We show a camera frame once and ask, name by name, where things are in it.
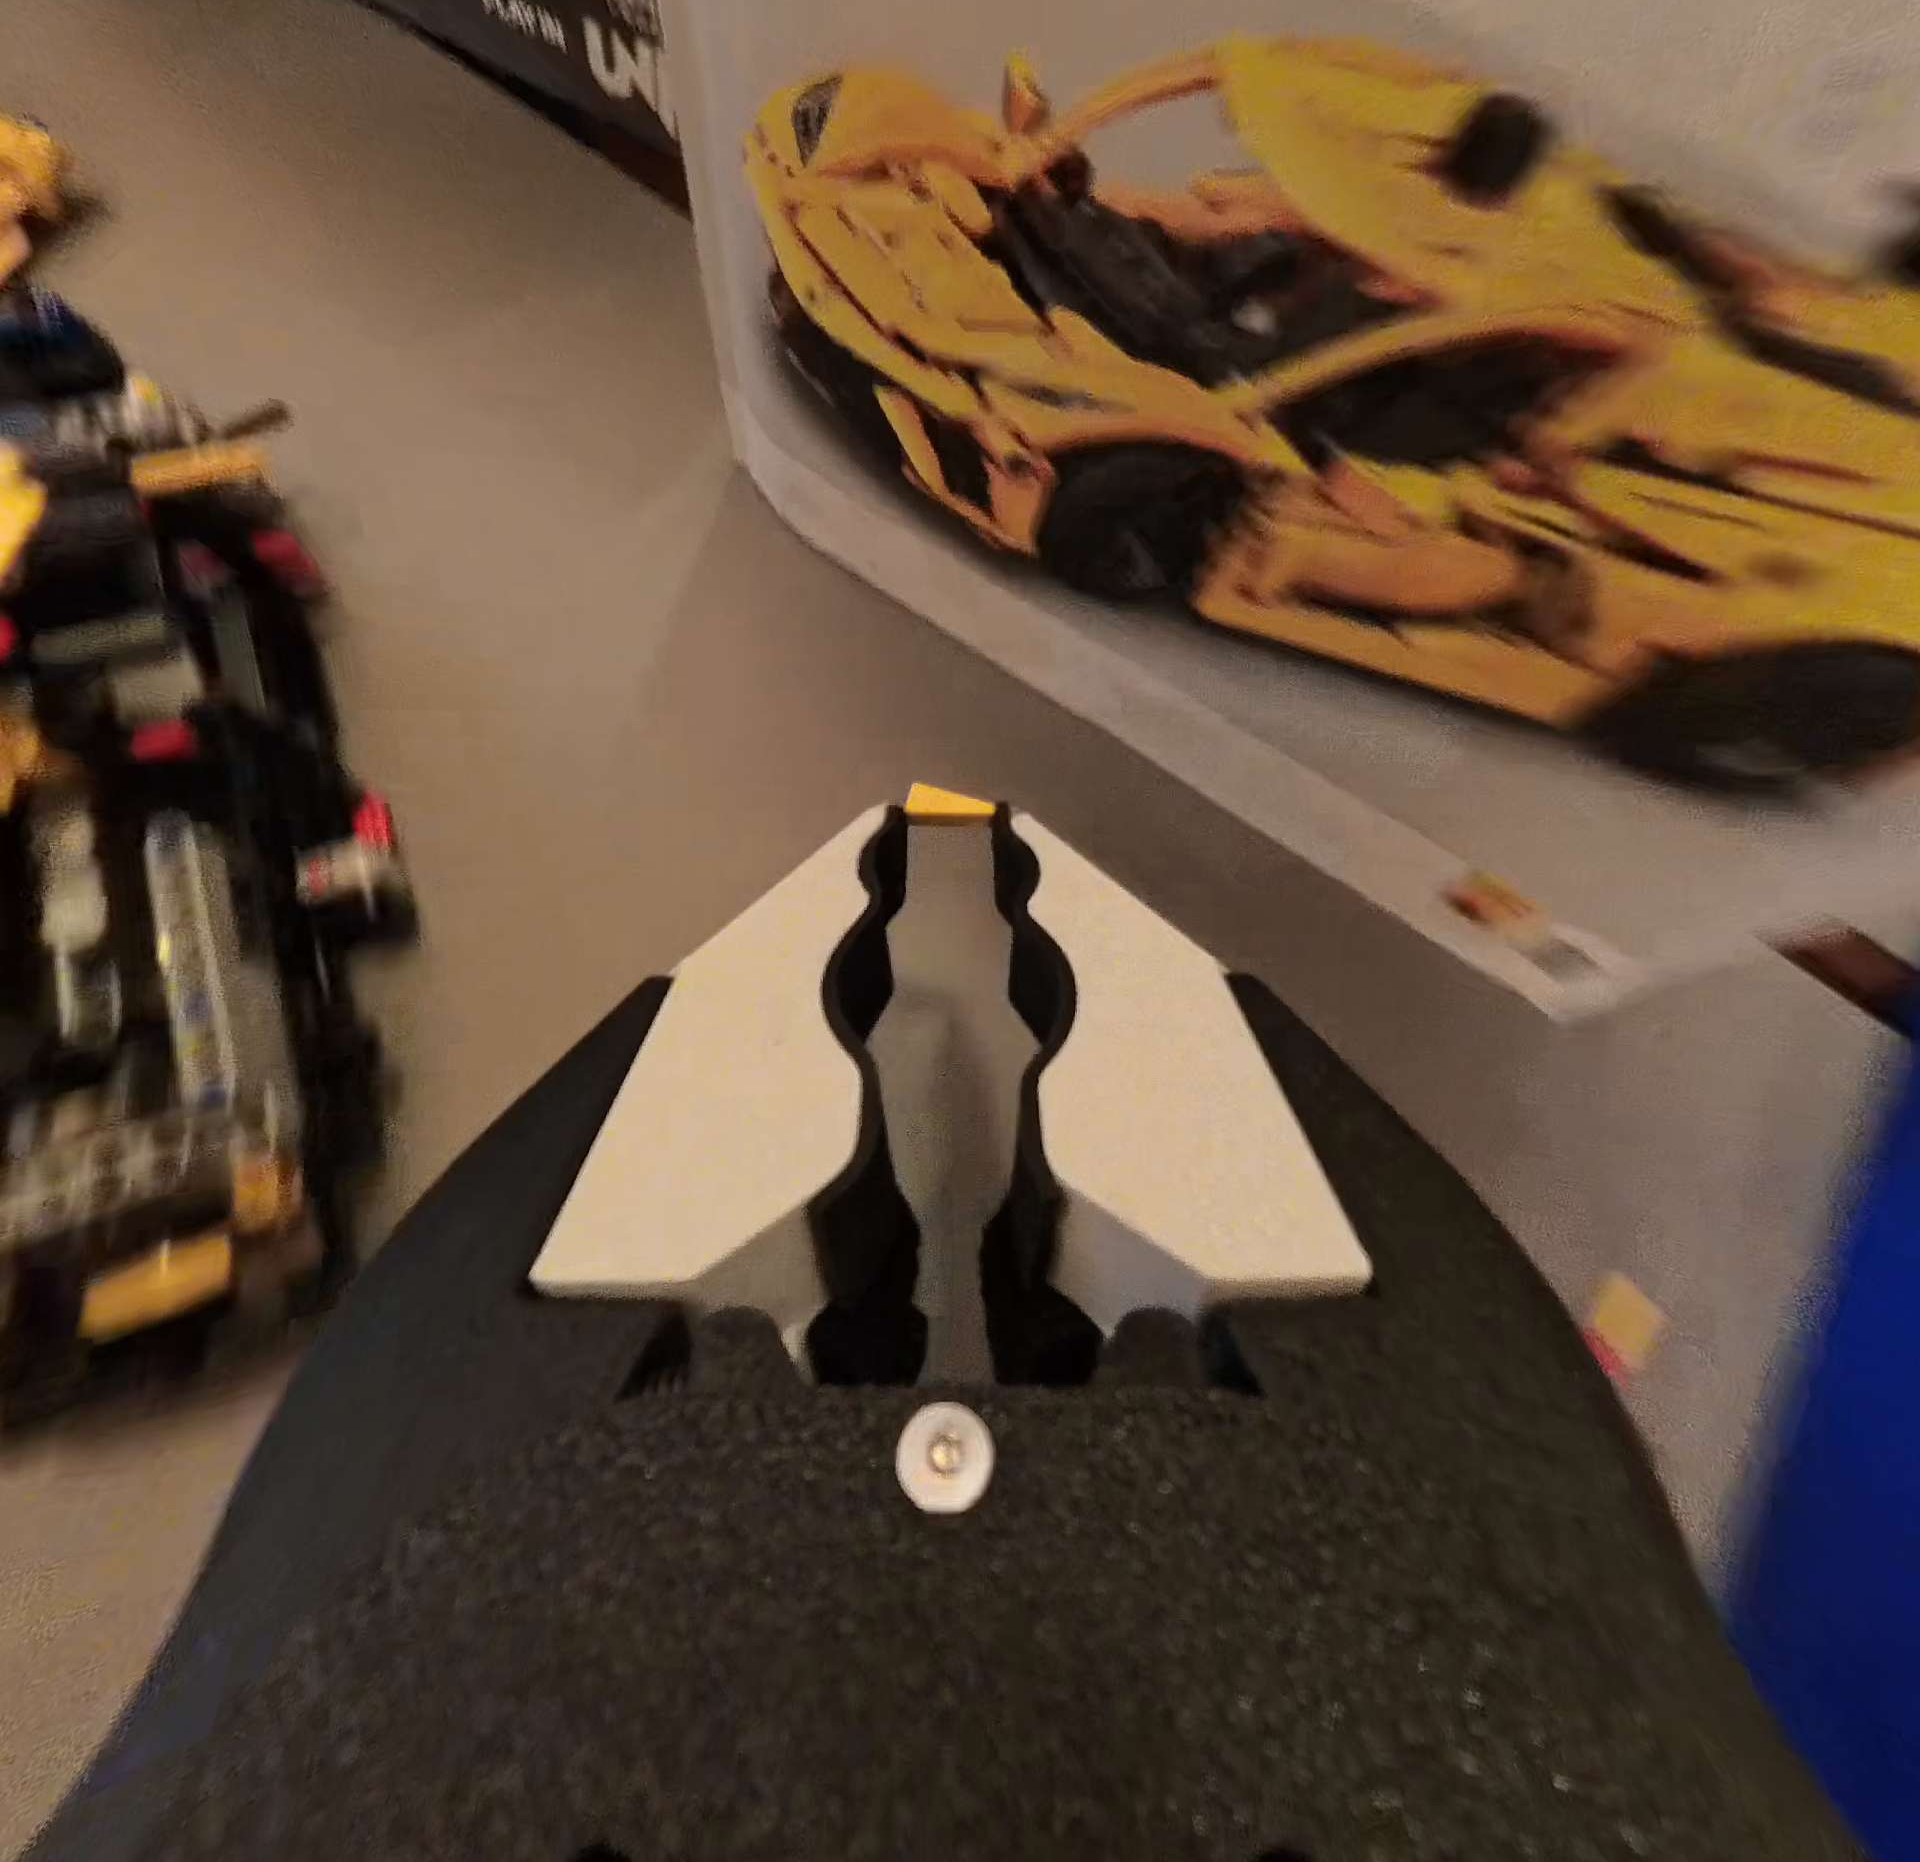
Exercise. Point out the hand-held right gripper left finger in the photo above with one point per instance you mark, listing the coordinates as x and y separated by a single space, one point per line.
706 1114

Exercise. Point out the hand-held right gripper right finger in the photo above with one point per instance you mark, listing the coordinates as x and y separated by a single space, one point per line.
1186 1114

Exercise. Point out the small yellow brick piece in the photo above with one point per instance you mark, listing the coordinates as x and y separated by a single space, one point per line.
949 806

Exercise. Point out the grey desk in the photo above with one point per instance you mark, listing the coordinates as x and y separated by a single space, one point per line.
525 543

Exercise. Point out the instruction booklet with yellow car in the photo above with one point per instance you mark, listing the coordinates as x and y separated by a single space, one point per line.
1500 782

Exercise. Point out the small yellow red brick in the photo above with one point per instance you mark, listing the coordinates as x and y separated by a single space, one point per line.
1625 1319

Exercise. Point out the partly built toy car model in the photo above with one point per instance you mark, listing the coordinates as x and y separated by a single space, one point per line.
152 843

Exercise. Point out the blue storage bin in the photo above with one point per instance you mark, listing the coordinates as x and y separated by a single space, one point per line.
1846 1442

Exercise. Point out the dark toy car box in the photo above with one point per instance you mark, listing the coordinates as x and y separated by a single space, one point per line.
571 31

